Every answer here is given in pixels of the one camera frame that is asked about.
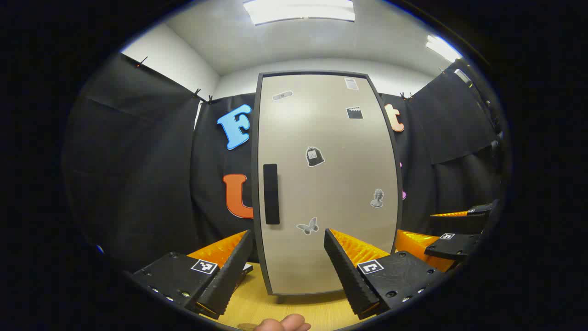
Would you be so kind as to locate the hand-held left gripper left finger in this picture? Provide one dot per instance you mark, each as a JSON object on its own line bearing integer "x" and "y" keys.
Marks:
{"x": 232, "y": 271}

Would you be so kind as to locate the black backdrop cloth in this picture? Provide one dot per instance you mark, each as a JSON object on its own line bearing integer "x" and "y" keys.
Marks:
{"x": 138, "y": 174}

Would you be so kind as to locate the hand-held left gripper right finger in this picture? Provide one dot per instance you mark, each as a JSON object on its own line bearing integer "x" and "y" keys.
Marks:
{"x": 347, "y": 276}

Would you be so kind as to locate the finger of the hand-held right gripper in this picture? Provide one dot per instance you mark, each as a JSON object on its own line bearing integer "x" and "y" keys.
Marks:
{"x": 459, "y": 223}
{"x": 452, "y": 248}

